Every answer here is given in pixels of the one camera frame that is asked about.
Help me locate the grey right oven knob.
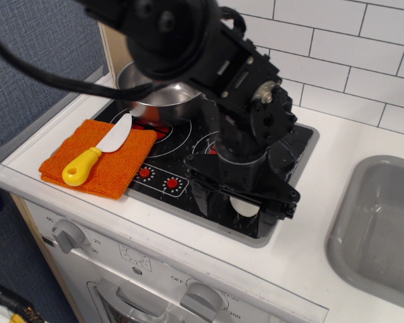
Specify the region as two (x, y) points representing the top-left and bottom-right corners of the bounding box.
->
(180, 283), (224, 322)

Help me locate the black toy stovetop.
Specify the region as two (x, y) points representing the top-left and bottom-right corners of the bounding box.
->
(127, 101), (319, 248)

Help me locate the orange folded cloth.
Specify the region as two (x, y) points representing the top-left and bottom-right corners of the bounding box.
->
(39, 120), (157, 199)

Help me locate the yellow handled toy knife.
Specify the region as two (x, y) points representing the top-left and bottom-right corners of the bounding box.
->
(61, 112), (133, 187)

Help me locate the stainless steel pot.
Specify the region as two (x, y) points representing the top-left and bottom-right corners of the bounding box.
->
(116, 63), (205, 127)

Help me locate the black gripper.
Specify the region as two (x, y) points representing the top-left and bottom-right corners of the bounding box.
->
(184, 152), (300, 238)

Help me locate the grey oven knob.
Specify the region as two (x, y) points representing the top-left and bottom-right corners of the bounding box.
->
(180, 283), (224, 322)
(52, 219), (86, 254)

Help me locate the wooden side post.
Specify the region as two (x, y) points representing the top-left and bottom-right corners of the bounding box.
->
(98, 23), (133, 87)

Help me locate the grey sink basin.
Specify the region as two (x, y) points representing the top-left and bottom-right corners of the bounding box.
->
(327, 155), (404, 308)

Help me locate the white sushi with black band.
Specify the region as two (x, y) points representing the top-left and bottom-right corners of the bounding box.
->
(230, 196), (260, 218)

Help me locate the black cable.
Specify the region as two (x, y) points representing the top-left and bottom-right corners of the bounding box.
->
(0, 20), (166, 102)

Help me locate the grey left oven knob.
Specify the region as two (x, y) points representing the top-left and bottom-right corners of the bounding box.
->
(52, 219), (86, 254)

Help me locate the white toy oven front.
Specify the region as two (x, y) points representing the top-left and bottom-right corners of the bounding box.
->
(27, 202), (328, 322)

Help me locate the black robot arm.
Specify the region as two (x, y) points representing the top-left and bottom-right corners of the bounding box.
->
(83, 1), (300, 238)

